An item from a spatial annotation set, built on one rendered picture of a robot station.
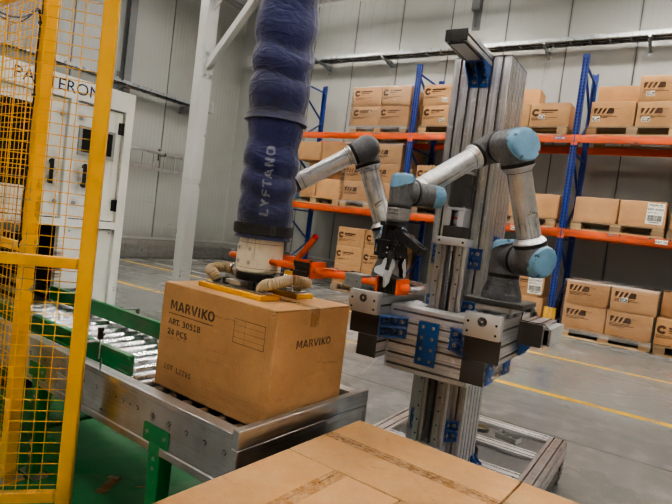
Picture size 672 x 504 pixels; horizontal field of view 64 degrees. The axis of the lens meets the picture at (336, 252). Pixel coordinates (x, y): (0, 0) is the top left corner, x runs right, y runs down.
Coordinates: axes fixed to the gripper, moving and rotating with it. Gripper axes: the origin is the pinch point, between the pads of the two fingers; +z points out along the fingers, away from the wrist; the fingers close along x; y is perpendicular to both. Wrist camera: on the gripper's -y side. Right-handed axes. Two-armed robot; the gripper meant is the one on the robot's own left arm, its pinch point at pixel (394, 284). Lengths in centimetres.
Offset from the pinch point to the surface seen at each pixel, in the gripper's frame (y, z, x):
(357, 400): 24, 50, -25
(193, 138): 310, -76, -151
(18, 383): 147, 67, 46
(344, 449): 5, 54, 9
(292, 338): 28.2, 22.7, 13.2
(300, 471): 4, 54, 31
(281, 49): 53, -76, 9
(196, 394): 62, 50, 22
